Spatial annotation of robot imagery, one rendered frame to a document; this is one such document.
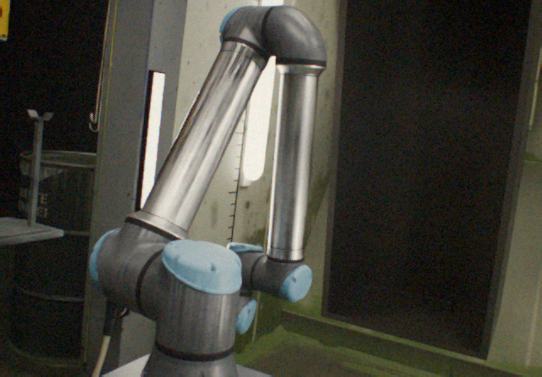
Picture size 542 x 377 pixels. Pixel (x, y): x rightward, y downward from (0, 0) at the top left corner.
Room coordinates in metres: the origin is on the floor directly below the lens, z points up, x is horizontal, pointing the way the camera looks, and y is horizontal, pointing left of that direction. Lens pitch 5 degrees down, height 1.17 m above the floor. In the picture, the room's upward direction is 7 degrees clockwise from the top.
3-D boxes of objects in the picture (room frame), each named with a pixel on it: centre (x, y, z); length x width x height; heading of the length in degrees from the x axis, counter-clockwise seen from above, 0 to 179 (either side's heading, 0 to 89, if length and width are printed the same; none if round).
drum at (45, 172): (2.68, 0.86, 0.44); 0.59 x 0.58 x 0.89; 44
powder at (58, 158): (2.68, 0.87, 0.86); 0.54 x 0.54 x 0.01
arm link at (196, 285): (1.07, 0.11, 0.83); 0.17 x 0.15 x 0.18; 52
